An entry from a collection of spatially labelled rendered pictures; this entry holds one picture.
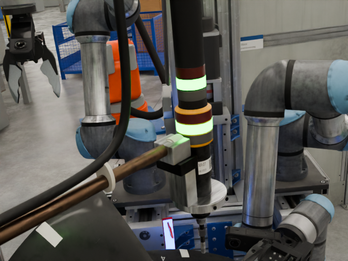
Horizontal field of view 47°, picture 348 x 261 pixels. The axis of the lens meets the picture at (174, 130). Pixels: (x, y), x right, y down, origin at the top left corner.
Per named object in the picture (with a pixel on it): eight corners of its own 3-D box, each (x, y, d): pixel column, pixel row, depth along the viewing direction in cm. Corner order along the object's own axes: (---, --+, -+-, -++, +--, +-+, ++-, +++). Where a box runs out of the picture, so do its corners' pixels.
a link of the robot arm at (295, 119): (272, 136, 143) (272, 101, 138) (310, 140, 137) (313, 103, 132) (264, 150, 133) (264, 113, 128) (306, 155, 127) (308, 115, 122)
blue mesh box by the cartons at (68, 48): (60, 80, 730) (49, 25, 693) (86, 63, 845) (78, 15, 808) (105, 78, 712) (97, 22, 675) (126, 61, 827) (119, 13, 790)
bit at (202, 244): (208, 251, 54) (206, 219, 52) (203, 255, 54) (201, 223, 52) (203, 248, 55) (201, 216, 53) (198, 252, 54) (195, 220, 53)
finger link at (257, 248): (247, 261, 72) (271, 239, 78) (240, 257, 72) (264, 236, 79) (244, 281, 73) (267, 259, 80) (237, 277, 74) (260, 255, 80)
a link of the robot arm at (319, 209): (335, 227, 94) (338, 196, 90) (316, 252, 86) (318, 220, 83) (303, 216, 99) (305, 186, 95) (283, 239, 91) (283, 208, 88)
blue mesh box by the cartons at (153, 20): (112, 76, 717) (104, 21, 680) (135, 60, 829) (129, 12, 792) (159, 75, 696) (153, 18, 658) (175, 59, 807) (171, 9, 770)
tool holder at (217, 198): (192, 230, 45) (186, 152, 42) (150, 209, 50) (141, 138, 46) (238, 195, 51) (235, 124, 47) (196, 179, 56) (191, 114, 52)
